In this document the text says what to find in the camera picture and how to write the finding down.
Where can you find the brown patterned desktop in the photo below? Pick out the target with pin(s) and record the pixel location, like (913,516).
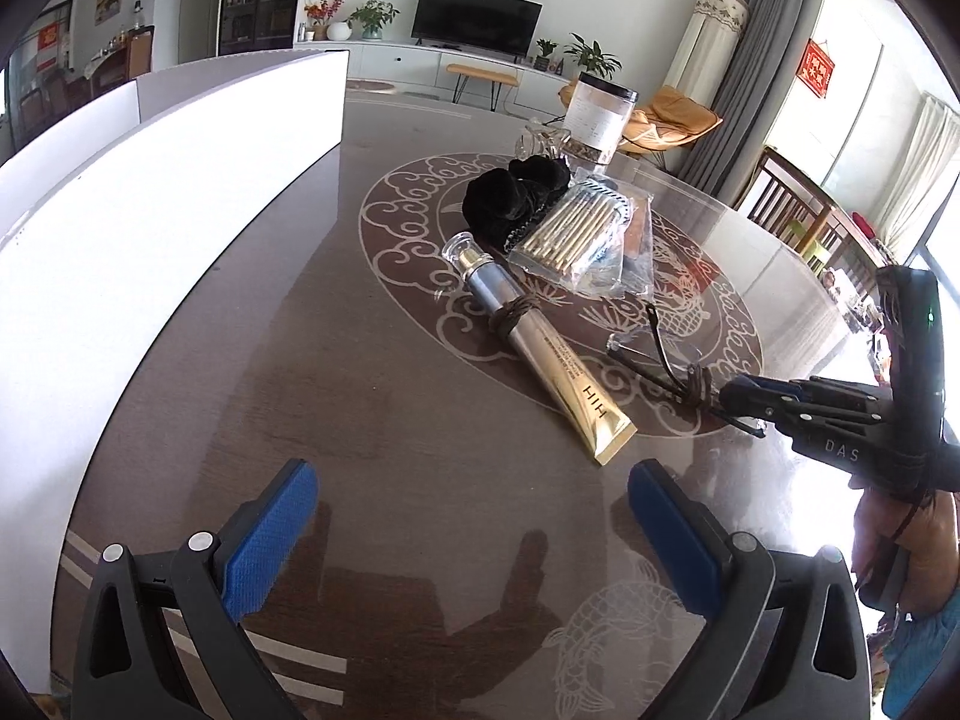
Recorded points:
(337,390)

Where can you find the white sheer curtain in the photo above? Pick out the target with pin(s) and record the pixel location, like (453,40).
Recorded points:
(922,172)

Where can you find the red flower arrangement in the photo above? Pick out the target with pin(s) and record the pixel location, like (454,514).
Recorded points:
(322,15)

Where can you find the white television cabinet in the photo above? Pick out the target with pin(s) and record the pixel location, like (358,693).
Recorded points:
(390,64)

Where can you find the wooden bench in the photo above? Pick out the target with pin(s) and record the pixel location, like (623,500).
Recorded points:
(484,73)

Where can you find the clear jar with black lid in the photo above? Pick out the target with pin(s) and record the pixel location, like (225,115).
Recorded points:
(600,120)

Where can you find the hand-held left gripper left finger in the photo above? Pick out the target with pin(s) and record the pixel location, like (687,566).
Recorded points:
(270,540)

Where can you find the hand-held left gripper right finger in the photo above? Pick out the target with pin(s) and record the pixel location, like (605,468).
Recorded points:
(675,540)

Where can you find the clear bag of gold sticks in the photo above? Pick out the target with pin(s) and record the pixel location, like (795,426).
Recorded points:
(570,232)

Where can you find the person's blue clothing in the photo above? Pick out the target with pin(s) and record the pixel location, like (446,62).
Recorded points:
(926,667)

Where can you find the grey curtain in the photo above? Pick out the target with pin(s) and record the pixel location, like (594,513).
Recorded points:
(750,75)

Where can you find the broad leaf potted plant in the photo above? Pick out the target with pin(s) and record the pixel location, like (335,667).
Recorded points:
(592,56)

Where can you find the bushy green potted plant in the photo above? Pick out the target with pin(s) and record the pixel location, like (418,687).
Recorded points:
(373,17)

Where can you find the wooden slatted chair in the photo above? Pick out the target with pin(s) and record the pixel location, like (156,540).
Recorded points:
(787,199)

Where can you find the clear packet with orange card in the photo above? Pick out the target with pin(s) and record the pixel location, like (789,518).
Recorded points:
(637,247)

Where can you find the black fuzzy hair clip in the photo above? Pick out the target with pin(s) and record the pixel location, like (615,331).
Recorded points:
(502,199)

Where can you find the orange lounge chair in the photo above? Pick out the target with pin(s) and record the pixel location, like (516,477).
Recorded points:
(675,120)

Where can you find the round low wooden table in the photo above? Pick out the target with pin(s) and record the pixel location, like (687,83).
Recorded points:
(367,85)

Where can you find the clear rhinestone hair claw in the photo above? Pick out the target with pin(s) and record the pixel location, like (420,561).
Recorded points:
(544,141)

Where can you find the covered standing air conditioner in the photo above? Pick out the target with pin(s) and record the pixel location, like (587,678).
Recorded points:
(709,37)

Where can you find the gold cosmetic tube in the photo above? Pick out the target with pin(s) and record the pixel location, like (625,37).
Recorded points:
(547,360)

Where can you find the white round vase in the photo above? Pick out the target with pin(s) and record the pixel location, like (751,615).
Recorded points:
(339,31)

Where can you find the person's right hand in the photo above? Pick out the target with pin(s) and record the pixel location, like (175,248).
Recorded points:
(930,540)

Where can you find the small potted plant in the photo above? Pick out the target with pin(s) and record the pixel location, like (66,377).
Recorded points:
(545,56)

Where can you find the red wall hanging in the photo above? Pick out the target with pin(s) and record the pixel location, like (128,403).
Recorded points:
(817,67)

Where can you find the black eyeglasses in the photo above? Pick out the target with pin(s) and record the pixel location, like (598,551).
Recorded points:
(664,356)

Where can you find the cluttered wooden side table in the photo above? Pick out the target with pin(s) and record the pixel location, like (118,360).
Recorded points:
(855,277)

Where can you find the black television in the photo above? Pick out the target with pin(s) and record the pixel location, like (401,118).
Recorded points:
(476,15)

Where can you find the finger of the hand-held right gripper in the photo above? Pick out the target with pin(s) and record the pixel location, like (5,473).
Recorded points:
(757,386)
(825,415)

